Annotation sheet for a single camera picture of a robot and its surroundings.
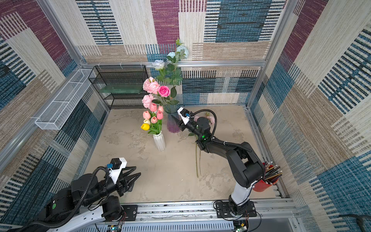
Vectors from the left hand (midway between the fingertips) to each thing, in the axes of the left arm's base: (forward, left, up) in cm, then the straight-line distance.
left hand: (138, 171), depth 62 cm
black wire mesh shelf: (+67, +24, +5) cm, 71 cm away
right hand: (+33, -16, +1) cm, 37 cm away
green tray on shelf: (+55, +21, +2) cm, 59 cm away
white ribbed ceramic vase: (+23, -5, -13) cm, 27 cm away
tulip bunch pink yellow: (+23, -5, +7) cm, 24 cm away
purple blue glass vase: (+28, -14, +1) cm, 31 cm away
